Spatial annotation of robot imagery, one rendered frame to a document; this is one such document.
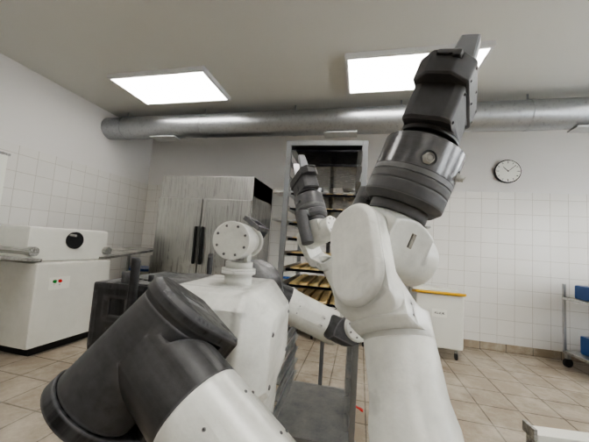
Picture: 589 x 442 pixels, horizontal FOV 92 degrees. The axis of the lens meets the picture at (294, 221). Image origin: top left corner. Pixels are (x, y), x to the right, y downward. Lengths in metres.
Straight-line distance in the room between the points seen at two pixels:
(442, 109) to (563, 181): 4.82
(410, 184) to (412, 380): 0.17
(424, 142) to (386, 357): 0.21
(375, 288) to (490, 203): 4.47
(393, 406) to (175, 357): 0.19
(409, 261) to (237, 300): 0.25
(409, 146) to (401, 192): 0.05
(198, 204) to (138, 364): 3.78
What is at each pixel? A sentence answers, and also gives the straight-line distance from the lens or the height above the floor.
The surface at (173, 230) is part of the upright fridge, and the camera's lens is 4.24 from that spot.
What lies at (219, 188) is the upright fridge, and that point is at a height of 1.89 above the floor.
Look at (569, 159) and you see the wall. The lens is 5.24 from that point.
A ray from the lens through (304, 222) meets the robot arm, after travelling 0.77.
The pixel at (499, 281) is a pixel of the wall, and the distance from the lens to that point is 4.71.
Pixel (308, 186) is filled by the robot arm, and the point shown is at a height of 1.37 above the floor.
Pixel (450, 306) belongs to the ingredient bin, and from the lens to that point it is 3.86.
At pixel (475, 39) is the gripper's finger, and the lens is 0.43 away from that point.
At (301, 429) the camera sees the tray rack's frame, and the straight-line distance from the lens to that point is 2.01.
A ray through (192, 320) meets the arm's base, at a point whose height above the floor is 1.11.
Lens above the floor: 1.19
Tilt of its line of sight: 5 degrees up
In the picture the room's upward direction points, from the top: 4 degrees clockwise
